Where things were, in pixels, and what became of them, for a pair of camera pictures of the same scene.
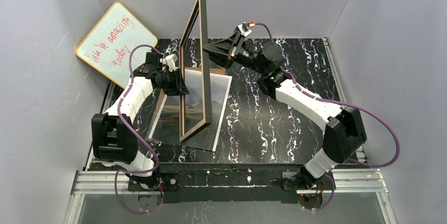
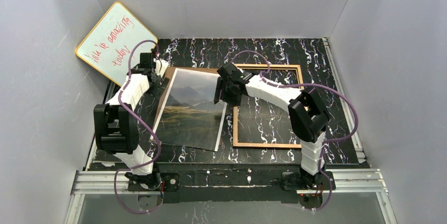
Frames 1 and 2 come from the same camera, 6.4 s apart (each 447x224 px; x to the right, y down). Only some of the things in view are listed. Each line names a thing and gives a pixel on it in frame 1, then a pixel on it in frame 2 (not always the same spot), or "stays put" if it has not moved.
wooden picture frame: x=200 y=7 → x=264 y=66
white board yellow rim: x=107 y=46 stays put
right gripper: x=232 y=48 → x=223 y=90
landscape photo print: x=167 y=127 stays put
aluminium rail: x=338 y=181 stays put
